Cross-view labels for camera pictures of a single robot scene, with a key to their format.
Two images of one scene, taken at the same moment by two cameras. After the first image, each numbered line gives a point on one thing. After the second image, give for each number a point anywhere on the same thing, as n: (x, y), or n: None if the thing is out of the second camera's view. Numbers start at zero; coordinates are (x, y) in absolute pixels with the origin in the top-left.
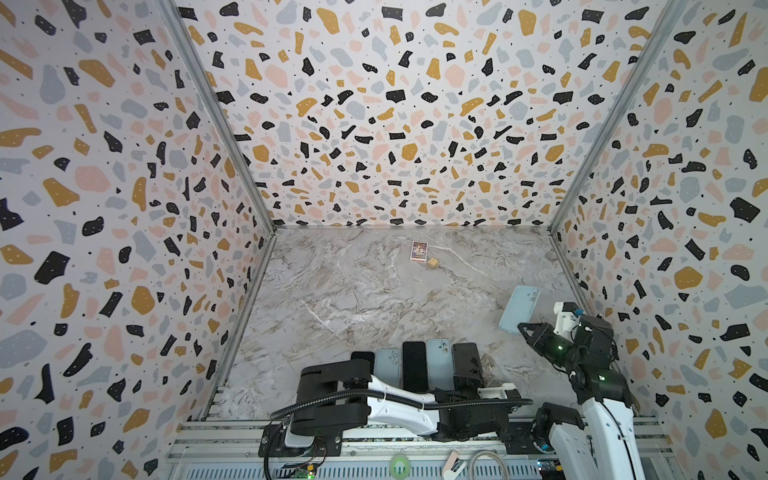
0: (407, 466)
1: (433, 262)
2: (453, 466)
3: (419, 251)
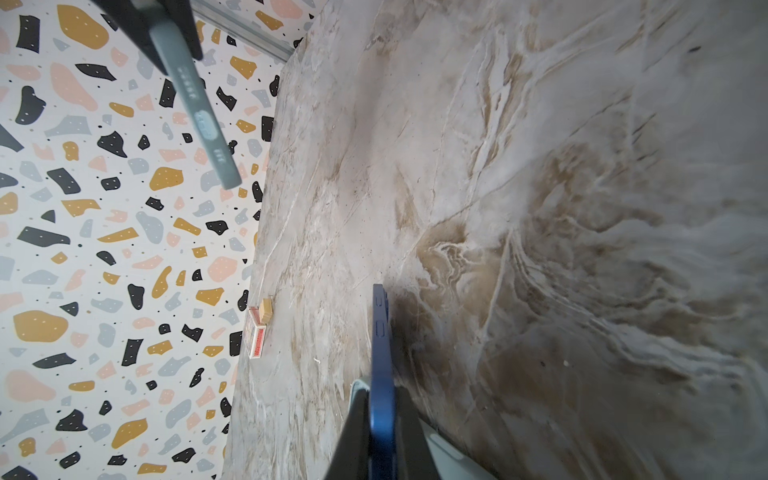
0: None
1: (266, 310)
2: None
3: (256, 333)
